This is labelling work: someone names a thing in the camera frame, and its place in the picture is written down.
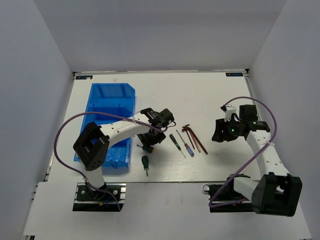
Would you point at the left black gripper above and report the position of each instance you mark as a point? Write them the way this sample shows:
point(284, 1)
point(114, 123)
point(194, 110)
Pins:
point(159, 138)

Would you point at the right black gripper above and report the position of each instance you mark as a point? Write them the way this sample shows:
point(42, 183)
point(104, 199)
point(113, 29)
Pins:
point(219, 136)

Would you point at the slim black green screwdriver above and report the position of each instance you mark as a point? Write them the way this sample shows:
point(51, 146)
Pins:
point(175, 141)

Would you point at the stubby dark green screwdriver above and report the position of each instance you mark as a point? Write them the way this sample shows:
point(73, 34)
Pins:
point(145, 162)

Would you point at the blue handled precision screwdriver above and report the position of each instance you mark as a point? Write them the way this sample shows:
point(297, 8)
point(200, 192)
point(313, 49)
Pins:
point(187, 147)

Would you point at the stubby green screwdriver orange tip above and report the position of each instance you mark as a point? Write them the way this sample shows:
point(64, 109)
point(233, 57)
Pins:
point(148, 149)

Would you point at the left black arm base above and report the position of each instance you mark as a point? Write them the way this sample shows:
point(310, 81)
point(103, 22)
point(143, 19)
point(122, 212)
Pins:
point(87, 200)

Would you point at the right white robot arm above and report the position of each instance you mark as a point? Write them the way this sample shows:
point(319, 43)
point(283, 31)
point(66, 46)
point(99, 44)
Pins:
point(277, 192)

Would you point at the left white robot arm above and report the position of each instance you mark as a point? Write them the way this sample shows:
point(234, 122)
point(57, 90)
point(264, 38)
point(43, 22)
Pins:
point(93, 143)

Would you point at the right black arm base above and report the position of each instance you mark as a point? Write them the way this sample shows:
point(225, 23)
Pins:
point(227, 195)

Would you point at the right table corner label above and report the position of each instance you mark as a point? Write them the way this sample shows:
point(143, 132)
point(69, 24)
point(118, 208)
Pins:
point(234, 74)

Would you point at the table corner label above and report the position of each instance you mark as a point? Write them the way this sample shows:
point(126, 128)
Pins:
point(84, 77)
point(234, 74)

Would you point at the left table corner label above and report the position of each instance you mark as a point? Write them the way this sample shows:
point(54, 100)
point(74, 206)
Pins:
point(84, 77)

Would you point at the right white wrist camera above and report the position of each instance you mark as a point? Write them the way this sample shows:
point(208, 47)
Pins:
point(228, 110)

